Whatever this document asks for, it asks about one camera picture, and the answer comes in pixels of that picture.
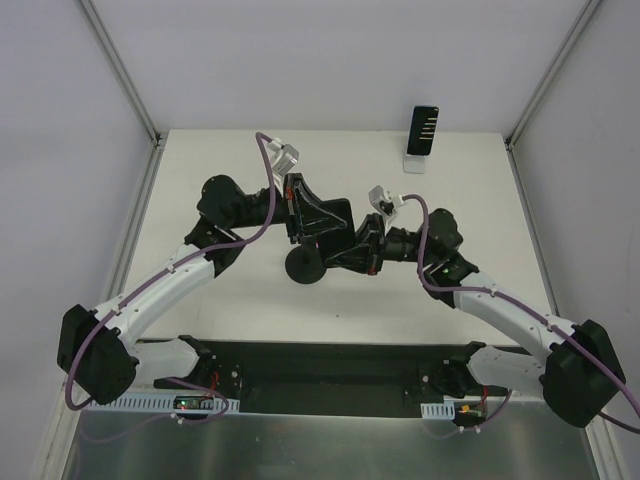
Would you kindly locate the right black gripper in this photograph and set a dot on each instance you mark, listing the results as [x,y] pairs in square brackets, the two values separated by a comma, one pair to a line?
[376,243]

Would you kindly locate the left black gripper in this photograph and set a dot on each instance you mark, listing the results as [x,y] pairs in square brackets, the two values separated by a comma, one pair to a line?
[291,208]

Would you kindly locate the black round stand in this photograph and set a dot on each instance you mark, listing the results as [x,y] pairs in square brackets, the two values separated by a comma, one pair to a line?
[304,265]

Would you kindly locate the white phone stand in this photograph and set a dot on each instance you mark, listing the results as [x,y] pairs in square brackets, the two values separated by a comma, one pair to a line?
[414,164]

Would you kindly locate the blue edged black phone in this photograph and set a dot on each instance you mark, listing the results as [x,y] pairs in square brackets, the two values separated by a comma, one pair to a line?
[422,130]

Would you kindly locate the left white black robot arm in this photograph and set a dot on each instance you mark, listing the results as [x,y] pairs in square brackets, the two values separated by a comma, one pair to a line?
[99,348]

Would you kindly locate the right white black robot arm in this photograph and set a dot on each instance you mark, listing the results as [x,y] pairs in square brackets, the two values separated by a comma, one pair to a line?
[572,367]

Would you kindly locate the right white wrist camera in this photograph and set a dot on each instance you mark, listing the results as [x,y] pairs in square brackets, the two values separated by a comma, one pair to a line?
[384,203]

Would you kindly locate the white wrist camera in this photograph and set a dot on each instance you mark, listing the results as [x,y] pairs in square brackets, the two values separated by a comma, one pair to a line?
[384,203]
[283,158]

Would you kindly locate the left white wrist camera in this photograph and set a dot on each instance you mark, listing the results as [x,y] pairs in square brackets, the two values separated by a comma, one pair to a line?
[283,158]

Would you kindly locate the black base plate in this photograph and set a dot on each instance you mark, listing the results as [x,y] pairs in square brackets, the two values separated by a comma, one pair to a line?
[359,380]

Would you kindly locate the right white cable duct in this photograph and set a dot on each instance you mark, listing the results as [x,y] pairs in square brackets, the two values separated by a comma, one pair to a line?
[438,411]

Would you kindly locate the white cable duct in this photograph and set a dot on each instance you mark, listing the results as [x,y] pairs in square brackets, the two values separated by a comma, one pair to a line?
[438,411]
[170,403]

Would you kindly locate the left aluminium frame post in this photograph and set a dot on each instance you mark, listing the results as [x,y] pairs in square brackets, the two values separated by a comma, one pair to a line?
[119,70]

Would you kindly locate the aluminium frame post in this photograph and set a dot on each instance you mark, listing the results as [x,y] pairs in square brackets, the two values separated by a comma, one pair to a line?
[119,70]
[575,34]

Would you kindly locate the left white cable duct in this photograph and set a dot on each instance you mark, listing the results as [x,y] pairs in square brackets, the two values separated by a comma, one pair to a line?
[170,403]

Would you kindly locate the right aluminium frame post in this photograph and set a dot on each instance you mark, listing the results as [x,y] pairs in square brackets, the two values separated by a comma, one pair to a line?
[575,34]

